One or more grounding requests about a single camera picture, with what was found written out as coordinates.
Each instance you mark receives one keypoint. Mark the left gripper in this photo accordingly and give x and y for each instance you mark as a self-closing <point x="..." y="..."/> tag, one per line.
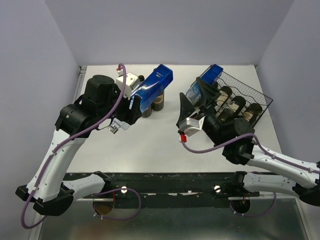
<point x="129" y="115"/>

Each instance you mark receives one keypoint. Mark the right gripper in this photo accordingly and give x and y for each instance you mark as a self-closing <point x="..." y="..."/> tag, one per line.
<point x="209" y="96"/>

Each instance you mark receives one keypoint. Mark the tall blue glass bottle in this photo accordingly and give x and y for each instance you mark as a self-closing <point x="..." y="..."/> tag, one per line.
<point x="148" y="91"/>

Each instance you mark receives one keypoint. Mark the green wine bottle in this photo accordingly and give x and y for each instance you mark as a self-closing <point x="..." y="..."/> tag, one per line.
<point x="233" y="108"/>
<point x="224" y="93"/>

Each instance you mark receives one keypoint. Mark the short blue glass bottle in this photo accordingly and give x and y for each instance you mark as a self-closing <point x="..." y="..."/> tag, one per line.
<point x="206" y="80"/>

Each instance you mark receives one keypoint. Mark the green bottle grey foil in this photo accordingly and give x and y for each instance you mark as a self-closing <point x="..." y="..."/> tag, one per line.
<point x="252" y="112"/>

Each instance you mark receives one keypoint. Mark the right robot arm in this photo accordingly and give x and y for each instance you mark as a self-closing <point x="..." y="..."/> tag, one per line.
<point x="240" y="146"/>

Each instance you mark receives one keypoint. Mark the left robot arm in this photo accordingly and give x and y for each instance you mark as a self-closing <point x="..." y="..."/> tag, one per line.
<point x="49" y="192"/>

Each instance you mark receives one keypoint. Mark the dark green bottle left rear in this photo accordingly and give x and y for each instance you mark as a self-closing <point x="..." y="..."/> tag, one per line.
<point x="147" y="113"/>

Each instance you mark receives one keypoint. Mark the rear tall green bottle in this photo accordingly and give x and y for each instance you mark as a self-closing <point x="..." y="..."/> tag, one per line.
<point x="158" y="103"/>

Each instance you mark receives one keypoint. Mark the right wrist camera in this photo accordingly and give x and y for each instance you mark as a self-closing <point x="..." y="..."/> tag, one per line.
<point x="190" y="126"/>

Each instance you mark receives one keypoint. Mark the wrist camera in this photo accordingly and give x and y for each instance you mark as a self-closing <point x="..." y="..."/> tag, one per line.
<point x="190" y="126"/>
<point x="132" y="82"/>

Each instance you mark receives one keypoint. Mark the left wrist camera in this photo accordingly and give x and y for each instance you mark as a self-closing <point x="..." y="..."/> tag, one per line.
<point x="132" y="82"/>

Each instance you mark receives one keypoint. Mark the black wire wine rack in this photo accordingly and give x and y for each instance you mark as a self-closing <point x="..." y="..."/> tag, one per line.
<point x="239" y="88"/>

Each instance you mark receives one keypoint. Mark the black mounting base plate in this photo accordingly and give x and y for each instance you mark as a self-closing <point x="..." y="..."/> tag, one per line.
<point x="174" y="190"/>

